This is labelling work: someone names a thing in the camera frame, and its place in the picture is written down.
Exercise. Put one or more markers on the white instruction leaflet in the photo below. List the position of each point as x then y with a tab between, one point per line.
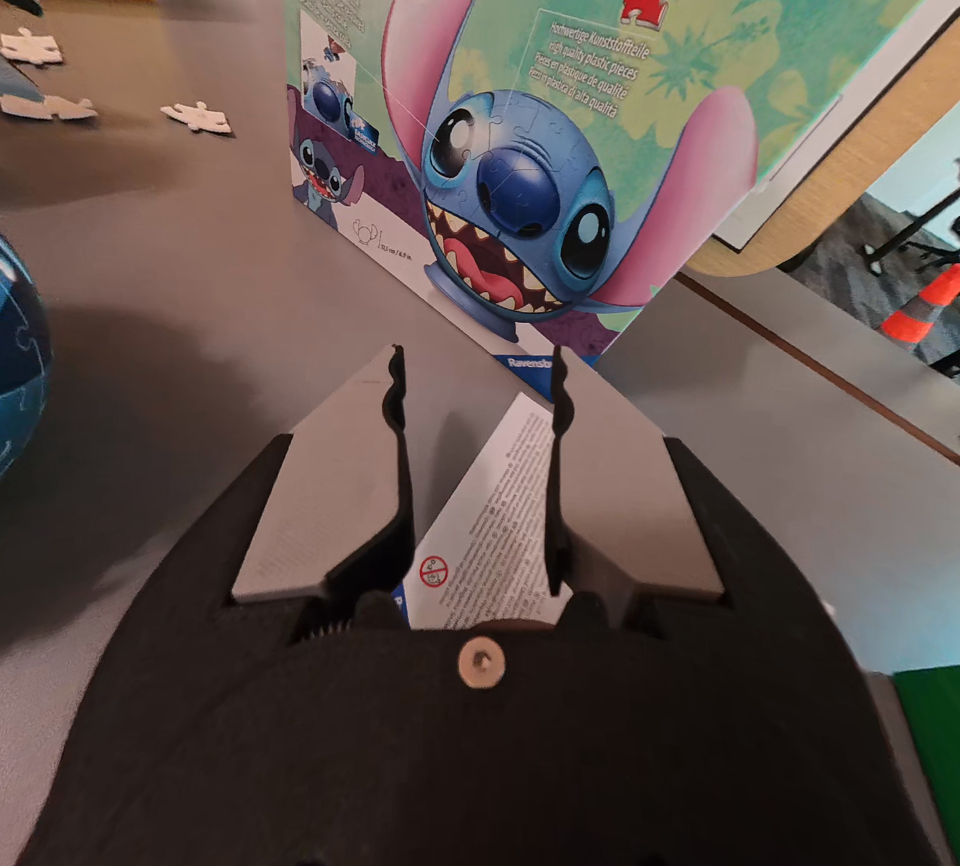
487	529

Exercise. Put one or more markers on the colourful puzzle box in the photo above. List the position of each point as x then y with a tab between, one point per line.
600	19

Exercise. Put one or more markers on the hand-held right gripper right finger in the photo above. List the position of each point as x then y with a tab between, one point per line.
637	506

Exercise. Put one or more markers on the blue and white puzzle ball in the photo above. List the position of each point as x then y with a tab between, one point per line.
19	356

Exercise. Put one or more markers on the green plastic bin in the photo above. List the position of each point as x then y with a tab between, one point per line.
930	746

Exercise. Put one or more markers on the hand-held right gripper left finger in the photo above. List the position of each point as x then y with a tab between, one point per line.
330	506

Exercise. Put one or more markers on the orange traffic cone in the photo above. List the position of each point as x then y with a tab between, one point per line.
926	307

